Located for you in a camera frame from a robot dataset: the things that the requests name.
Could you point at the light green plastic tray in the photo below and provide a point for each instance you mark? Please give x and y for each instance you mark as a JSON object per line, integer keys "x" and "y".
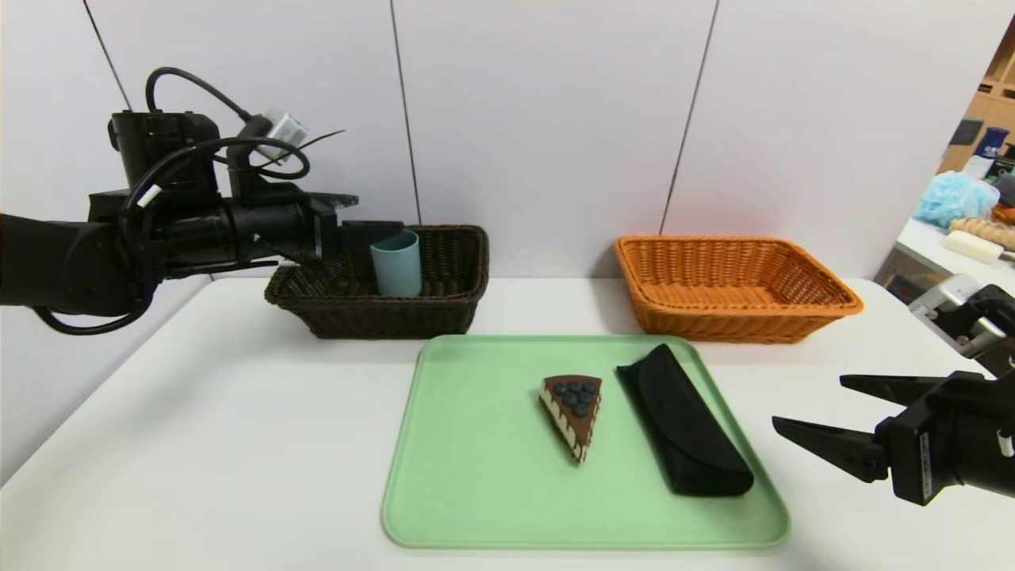
{"x": 492, "y": 476}

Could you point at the orange wicker basket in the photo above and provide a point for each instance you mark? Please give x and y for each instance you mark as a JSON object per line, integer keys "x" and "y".
{"x": 714, "y": 325}

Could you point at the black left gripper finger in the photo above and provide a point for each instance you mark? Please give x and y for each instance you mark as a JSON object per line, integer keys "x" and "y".
{"x": 337, "y": 201}
{"x": 361, "y": 236}

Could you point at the blue and white bottle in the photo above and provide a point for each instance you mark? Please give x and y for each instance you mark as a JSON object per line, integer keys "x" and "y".
{"x": 989, "y": 149}

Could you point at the dark brown wicker basket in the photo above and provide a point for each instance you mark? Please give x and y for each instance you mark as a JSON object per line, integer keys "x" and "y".
{"x": 444, "y": 313}

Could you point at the cardboard box with dark print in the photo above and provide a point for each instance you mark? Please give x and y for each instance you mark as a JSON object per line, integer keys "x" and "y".
{"x": 904, "y": 287}

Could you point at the white side table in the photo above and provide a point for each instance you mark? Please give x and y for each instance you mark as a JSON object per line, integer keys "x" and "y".
{"x": 936, "y": 246}

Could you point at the cream white bar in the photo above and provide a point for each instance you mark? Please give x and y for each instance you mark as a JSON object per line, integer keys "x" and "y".
{"x": 971, "y": 247}

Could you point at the chocolate blueberry cake slice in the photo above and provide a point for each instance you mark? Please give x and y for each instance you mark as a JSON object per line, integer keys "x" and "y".
{"x": 575, "y": 412}

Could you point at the beige knobbly wooden brush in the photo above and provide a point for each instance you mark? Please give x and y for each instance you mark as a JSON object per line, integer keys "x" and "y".
{"x": 990, "y": 231}

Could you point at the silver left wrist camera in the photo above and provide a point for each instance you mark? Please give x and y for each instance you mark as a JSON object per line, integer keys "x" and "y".
{"x": 285, "y": 136}

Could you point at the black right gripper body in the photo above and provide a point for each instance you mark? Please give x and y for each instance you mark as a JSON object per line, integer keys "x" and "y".
{"x": 910, "y": 455}

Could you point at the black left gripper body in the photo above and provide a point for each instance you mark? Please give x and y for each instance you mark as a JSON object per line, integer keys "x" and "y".
{"x": 327, "y": 229}

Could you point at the orange brown bowl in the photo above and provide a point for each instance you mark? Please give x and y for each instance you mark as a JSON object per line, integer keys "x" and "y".
{"x": 1005, "y": 214}

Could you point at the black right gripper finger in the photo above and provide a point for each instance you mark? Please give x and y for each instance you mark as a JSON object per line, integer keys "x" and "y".
{"x": 896, "y": 387}
{"x": 833, "y": 448}

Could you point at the black glasses case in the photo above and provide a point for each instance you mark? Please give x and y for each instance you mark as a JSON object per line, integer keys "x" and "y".
{"x": 683, "y": 428}

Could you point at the wooden shelf unit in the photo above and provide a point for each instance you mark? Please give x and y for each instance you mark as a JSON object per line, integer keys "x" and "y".
{"x": 997, "y": 105}

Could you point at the light blue bath sponge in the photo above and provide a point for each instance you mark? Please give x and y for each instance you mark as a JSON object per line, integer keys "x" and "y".
{"x": 951, "y": 200}

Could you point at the blue-grey plastic cup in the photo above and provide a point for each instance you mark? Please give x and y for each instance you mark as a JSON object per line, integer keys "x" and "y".
{"x": 399, "y": 270}

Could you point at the dark grey pouch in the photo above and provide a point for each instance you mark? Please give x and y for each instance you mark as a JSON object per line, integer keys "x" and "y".
{"x": 1007, "y": 190}

